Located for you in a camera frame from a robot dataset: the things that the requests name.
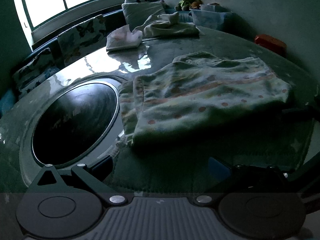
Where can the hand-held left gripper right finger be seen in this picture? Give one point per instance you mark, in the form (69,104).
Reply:
(217,168)

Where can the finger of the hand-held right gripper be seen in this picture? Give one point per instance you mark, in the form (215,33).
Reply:
(300,110)
(312,155)

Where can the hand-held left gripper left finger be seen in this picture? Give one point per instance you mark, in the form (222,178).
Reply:
(105,167)

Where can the dotted printed child jacket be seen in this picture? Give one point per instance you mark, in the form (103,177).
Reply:
(200,92)

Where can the round black glass table inset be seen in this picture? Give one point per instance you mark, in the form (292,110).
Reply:
(75,122)

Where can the orange box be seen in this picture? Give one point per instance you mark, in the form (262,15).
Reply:
(271,43)

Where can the quilted star tablecloth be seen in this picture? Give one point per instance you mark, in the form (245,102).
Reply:
(237,45)

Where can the teal cushion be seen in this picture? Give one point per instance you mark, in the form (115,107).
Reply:
(7,102)

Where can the clear plastic storage box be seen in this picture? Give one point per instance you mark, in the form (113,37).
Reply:
(210,18)

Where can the white tissue pack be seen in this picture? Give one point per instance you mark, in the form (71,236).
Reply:
(123,38)

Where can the large butterfly print cushion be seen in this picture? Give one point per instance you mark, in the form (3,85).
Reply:
(82,37)

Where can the small clear plastic container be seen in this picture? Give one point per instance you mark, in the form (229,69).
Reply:
(207,7)

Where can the orange plush toy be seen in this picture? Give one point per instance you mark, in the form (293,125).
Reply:
(196,5)

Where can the cream folded garment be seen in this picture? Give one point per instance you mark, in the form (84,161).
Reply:
(170,27)

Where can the grey pillow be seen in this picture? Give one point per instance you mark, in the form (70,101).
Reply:
(140,12)

